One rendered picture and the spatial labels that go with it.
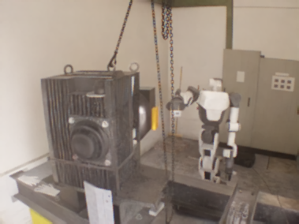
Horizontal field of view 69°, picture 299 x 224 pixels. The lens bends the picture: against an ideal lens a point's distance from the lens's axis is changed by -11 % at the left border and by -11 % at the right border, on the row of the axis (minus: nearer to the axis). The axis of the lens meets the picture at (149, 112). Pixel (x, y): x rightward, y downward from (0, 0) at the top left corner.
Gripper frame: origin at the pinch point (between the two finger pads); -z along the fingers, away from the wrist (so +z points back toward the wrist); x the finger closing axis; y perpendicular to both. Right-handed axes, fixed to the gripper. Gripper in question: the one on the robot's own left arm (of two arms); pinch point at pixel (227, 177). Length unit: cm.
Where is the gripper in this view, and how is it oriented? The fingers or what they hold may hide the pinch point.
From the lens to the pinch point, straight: 244.5
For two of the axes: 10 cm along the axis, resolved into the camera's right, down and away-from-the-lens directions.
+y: 10.0, 0.7, -0.1
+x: -0.1, -0.6, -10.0
